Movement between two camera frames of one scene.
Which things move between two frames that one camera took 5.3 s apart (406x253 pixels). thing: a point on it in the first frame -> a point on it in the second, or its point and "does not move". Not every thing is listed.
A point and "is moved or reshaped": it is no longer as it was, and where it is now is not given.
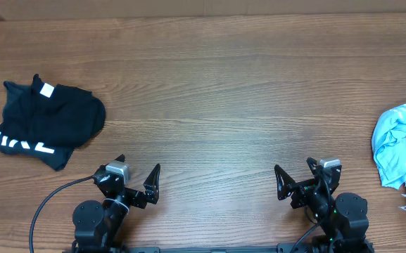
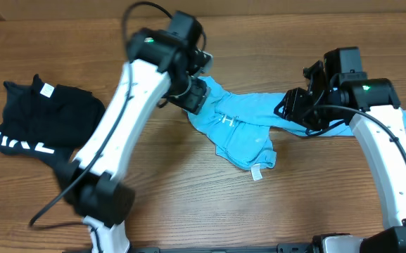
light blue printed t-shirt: (395, 140) is moved or reshaped
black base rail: (281, 248) does not move
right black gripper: (305, 184) -> (292, 105)
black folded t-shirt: (48, 121) does not move
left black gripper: (140, 201) -> (194, 102)
